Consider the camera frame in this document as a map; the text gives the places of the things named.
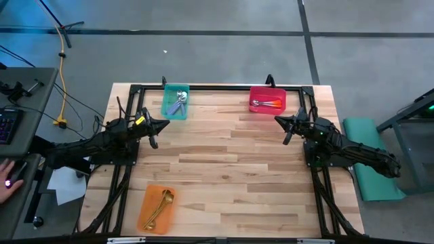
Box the black tripod stand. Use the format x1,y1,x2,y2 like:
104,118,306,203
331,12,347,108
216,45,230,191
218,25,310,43
36,0,85,49

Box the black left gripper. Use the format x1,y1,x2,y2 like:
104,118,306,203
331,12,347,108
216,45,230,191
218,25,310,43
134,107,170,150

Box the pink plastic bin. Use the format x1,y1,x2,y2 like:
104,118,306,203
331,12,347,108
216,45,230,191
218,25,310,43
248,85,288,115

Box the black backlit keyboard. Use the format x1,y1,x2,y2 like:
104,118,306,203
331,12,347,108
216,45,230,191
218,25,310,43
0,108,20,145

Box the gray computer desk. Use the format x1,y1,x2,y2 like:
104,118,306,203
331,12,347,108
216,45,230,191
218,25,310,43
0,66,58,241

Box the yellow power cable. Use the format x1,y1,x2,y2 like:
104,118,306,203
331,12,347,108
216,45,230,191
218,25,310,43
52,25,69,129

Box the white paper sheet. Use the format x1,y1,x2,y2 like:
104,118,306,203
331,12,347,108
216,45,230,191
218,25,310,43
46,162,87,206

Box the black computer mouse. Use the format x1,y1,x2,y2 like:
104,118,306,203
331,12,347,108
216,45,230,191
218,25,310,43
5,161,28,189

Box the teal plastic bin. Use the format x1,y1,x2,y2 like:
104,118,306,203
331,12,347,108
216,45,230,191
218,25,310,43
160,83,191,121

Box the orange plastic bin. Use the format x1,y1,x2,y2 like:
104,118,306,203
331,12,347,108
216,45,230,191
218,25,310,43
136,184,178,235

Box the silver metal bracket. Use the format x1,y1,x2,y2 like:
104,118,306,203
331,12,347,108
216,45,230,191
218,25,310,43
296,238,335,244
107,237,146,244

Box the person's hand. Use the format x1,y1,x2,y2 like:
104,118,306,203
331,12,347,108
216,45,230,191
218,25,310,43
0,158,25,205

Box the gray metal table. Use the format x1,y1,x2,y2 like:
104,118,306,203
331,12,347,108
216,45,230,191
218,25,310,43
375,87,434,196

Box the black aluminium table frame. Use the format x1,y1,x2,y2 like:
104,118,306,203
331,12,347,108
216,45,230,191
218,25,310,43
73,83,366,238

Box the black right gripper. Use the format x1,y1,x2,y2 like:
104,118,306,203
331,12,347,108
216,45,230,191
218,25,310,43
274,106,320,146

